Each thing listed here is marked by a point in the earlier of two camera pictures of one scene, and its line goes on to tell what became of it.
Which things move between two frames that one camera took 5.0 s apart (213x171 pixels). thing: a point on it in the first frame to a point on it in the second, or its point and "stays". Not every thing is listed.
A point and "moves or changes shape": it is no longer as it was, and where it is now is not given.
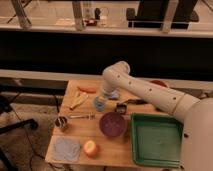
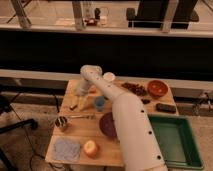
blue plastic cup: (99, 105) stays
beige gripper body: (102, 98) to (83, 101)
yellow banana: (78, 101) moves or changes shape
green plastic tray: (156, 140) stays
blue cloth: (66, 149) stays
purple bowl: (112, 124) stays
